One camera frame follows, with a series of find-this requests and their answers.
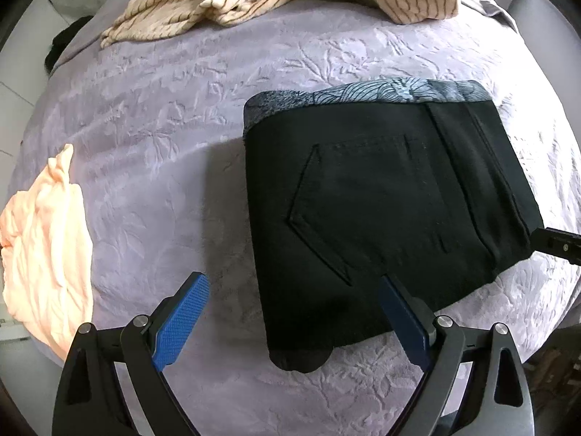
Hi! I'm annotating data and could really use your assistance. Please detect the grey embossed bed cover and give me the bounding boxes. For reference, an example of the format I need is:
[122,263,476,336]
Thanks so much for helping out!
[9,0,580,435]

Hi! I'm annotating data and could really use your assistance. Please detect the black item beside bed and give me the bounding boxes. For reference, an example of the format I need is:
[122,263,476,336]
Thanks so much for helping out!
[44,16,93,75]

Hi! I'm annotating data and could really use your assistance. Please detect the black pants with patterned lining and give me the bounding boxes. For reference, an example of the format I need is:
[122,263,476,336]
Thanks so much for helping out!
[243,78,543,373]

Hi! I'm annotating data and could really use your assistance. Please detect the peach orange garment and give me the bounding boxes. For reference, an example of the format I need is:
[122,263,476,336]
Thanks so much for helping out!
[1,144,94,360]

